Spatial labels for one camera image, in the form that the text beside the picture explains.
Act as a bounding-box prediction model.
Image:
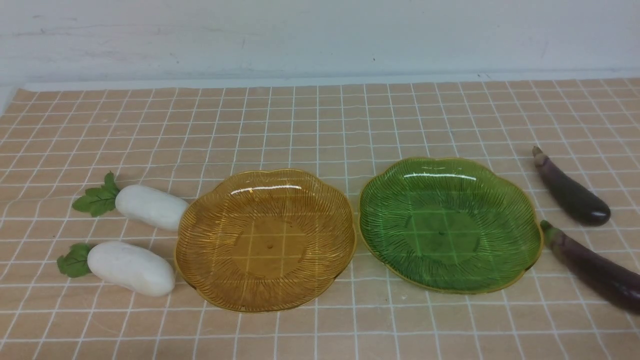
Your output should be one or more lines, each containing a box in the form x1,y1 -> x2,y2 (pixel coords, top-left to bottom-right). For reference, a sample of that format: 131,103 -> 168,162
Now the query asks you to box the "white radish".
71,171 -> 189,231
56,241 -> 175,297

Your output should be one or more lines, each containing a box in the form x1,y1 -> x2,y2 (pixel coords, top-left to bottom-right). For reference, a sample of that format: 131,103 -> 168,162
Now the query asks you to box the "purple eggplant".
532,146 -> 611,227
540,219 -> 640,315

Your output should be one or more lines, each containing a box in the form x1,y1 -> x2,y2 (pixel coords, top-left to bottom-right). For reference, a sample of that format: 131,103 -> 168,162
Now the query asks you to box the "amber plastic plate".
173,168 -> 357,313

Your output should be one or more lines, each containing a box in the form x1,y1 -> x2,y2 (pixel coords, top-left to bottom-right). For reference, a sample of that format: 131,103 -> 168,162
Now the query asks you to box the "green plastic plate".
358,157 -> 544,295

